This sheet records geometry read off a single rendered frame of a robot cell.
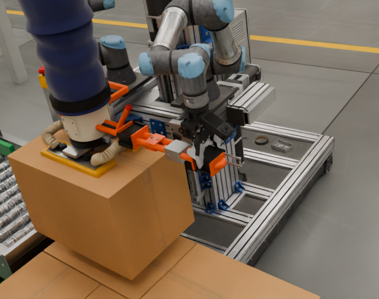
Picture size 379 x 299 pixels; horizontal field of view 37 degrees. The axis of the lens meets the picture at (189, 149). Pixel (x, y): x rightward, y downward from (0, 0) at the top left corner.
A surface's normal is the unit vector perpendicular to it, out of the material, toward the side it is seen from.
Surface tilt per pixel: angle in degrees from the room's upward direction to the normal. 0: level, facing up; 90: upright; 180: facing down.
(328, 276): 0
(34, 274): 0
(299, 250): 0
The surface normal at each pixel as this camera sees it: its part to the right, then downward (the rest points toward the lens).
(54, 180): -0.61, 0.50
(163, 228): 0.77, 0.24
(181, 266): -0.15, -0.84
